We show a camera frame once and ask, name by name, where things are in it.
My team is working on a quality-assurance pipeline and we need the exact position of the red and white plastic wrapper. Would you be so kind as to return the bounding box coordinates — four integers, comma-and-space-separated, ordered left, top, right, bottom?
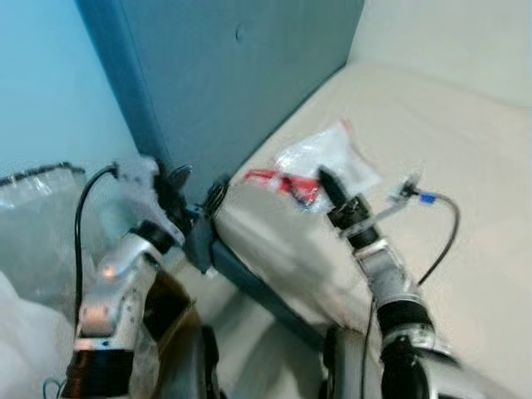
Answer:
244, 121, 383, 214

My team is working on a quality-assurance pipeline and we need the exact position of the brown cardboard box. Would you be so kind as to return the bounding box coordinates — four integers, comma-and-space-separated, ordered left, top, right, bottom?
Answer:
145, 266, 202, 392

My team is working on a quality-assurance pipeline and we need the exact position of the cream sheeted mattress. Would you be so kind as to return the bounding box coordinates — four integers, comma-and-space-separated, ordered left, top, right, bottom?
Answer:
212, 54, 532, 399

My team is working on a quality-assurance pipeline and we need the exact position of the teal upholstered headboard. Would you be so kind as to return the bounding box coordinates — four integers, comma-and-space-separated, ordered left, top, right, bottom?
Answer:
75, 0, 367, 275

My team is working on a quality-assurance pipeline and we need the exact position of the clear plastic trash bag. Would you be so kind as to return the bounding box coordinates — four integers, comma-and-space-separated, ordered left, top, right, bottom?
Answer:
0, 162, 94, 399

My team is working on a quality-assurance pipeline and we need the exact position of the grey robot right leg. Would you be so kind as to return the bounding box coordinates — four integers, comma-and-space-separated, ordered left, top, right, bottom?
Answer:
323, 324, 377, 399

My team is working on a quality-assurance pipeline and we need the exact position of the grey robot leg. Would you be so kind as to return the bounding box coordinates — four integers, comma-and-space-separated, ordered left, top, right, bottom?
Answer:
323, 324, 377, 399
179, 324, 222, 399

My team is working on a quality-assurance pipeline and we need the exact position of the grey robot left leg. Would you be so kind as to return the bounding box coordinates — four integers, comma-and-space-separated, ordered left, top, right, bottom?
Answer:
179, 324, 222, 399

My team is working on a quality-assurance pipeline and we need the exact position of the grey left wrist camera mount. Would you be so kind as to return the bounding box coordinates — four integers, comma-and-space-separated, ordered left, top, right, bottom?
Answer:
112, 155, 165, 219

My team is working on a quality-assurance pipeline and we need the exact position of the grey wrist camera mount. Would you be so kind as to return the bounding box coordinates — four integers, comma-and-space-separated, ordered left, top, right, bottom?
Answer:
366, 176, 437, 227
112, 155, 165, 219

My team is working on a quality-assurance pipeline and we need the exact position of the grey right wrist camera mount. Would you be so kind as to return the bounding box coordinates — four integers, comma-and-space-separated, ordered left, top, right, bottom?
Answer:
366, 176, 437, 227

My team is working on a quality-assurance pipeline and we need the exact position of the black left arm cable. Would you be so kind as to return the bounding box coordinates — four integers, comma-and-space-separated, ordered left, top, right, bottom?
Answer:
73, 165, 119, 325

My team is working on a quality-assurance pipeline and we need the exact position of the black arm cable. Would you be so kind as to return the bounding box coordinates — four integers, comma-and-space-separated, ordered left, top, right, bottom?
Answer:
420, 193, 461, 288
73, 165, 119, 325

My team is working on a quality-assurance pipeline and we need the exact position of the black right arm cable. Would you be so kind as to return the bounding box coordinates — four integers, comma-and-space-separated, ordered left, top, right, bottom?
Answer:
420, 193, 461, 288

